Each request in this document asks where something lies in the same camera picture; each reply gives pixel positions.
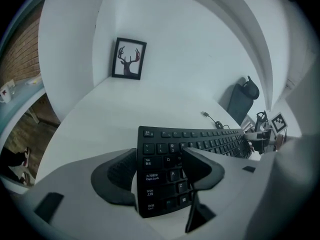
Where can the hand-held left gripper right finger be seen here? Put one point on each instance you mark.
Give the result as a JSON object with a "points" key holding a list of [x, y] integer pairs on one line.
{"points": [[237, 184]]}

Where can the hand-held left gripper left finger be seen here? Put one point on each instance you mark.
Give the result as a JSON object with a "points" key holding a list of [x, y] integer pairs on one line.
{"points": [[82, 209]]}

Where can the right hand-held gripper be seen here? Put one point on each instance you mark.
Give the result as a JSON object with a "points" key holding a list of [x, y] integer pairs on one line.
{"points": [[278, 122]]}

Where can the black keyboard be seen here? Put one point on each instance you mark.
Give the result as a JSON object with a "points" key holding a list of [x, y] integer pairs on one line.
{"points": [[200, 144]]}

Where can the person's right forearm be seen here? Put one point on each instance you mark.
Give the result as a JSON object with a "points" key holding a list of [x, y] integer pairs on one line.
{"points": [[280, 141]]}

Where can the black office chair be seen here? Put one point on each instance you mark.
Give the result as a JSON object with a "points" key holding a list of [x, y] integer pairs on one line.
{"points": [[240, 101], [261, 119]]}

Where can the white desk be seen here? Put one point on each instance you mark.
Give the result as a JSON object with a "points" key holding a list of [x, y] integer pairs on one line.
{"points": [[112, 114]]}

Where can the light blue table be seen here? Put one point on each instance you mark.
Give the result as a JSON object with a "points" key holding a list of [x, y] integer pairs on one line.
{"points": [[22, 94]]}

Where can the yellow and white papers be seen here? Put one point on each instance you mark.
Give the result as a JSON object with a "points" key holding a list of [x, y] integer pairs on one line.
{"points": [[34, 81]]}

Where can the white mug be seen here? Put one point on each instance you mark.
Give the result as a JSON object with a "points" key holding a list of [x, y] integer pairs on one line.
{"points": [[6, 92]]}

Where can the black framed deer picture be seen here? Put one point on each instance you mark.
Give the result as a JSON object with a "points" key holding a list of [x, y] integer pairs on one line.
{"points": [[129, 59]]}

